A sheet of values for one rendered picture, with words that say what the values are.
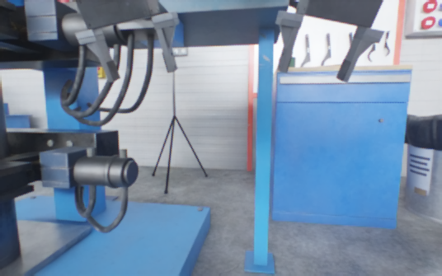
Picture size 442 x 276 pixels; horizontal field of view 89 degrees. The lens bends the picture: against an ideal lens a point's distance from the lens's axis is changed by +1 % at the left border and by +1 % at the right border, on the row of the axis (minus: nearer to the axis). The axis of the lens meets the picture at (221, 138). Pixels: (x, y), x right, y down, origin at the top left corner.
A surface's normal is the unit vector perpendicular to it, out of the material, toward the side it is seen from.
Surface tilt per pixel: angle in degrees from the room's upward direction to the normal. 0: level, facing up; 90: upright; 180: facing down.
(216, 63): 90
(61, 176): 90
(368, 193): 90
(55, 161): 90
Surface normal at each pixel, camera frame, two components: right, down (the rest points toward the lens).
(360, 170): -0.15, 0.12
